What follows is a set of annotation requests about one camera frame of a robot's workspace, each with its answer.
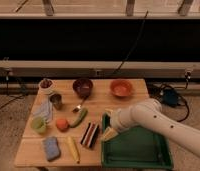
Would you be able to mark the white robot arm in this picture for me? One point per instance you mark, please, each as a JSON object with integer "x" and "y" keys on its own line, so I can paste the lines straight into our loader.
{"x": 148, "y": 114}

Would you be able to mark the white cup with contents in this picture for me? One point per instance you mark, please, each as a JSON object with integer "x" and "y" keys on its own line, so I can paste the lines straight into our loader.
{"x": 46, "y": 86}

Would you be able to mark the metal cup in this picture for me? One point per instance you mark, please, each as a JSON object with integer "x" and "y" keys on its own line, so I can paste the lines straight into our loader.
{"x": 56, "y": 100}

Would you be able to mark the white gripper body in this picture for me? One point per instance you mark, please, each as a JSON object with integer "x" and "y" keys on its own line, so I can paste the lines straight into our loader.
{"x": 114, "y": 123}

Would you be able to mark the orange red bowl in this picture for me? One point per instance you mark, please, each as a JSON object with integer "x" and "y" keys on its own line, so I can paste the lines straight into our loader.
{"x": 121, "y": 88}

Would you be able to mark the wooden table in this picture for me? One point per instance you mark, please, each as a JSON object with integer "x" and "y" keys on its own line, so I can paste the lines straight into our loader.
{"x": 31, "y": 153}

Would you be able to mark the orange round fruit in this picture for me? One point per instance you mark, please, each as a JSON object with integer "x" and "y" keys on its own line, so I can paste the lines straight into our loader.
{"x": 62, "y": 124}

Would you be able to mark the metal spoon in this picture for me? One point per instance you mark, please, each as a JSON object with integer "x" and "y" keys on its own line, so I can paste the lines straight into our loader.
{"x": 79, "y": 106}

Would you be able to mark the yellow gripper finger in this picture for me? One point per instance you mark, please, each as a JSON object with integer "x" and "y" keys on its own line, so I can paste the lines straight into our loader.
{"x": 109, "y": 133}

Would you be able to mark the green cup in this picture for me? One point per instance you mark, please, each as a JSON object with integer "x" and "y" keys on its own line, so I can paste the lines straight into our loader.
{"x": 38, "y": 124}

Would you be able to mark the dark maroon bowl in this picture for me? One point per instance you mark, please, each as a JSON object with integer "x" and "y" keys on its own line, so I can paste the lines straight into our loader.
{"x": 83, "y": 87}

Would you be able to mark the striped black red block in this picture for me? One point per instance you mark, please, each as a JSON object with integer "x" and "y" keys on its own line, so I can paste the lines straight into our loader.
{"x": 89, "y": 137}

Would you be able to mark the blue sponge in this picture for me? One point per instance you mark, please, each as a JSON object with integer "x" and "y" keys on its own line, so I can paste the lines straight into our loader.
{"x": 51, "y": 148}

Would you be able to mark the green plastic tray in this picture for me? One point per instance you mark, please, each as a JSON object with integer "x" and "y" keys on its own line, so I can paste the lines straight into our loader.
{"x": 137, "y": 148}

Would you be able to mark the green pepper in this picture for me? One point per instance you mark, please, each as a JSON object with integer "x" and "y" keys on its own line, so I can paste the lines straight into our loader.
{"x": 80, "y": 118}

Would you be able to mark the light blue cloth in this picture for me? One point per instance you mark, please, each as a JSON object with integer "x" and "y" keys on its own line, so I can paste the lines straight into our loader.
{"x": 44, "y": 110}

